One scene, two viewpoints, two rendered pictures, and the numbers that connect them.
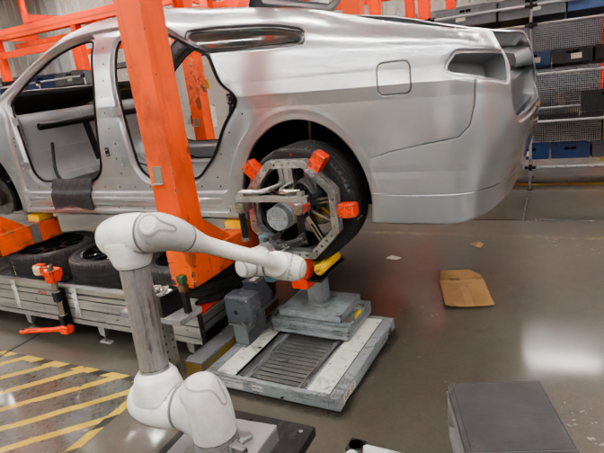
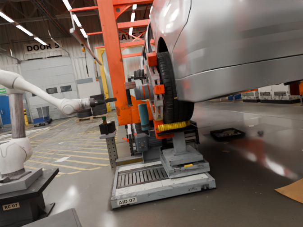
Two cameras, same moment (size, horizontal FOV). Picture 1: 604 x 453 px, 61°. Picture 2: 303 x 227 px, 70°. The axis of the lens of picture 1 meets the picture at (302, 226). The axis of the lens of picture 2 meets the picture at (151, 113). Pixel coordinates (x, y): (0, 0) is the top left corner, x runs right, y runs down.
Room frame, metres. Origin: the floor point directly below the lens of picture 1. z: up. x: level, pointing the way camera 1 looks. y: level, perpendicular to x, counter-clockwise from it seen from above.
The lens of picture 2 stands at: (1.50, -1.59, 0.84)
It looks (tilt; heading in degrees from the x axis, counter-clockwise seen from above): 6 degrees down; 55
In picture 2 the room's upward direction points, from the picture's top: 9 degrees counter-clockwise
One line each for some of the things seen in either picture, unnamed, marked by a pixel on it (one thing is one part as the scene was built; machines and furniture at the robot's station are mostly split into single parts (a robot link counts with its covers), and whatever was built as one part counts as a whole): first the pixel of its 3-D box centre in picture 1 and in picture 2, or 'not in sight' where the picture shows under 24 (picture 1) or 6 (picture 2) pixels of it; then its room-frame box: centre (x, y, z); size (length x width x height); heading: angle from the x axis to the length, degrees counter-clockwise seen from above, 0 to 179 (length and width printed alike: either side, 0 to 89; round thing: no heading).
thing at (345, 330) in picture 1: (321, 315); (181, 161); (2.85, -0.05, 0.13); 0.50 x 0.36 x 0.10; 61
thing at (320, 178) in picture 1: (293, 208); (153, 90); (2.70, 0.03, 0.85); 0.54 x 0.07 x 0.54; 61
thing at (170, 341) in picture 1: (164, 348); (112, 150); (2.53, 0.83, 0.21); 0.10 x 0.10 x 0.42; 61
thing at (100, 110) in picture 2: not in sight; (90, 107); (5.08, 8.39, 0.55); 1.40 x 0.80 x 1.09; 150
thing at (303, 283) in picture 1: (305, 269); (163, 128); (2.73, 0.02, 0.48); 0.16 x 0.12 x 0.17; 151
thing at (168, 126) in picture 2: (327, 262); (171, 126); (2.73, -0.12, 0.51); 0.29 x 0.06 x 0.06; 151
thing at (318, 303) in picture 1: (317, 286); (179, 142); (2.85, -0.05, 0.32); 0.40 x 0.30 x 0.28; 61
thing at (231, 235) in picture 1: (223, 232); (152, 104); (2.97, 0.47, 0.69); 0.52 x 0.17 x 0.35; 151
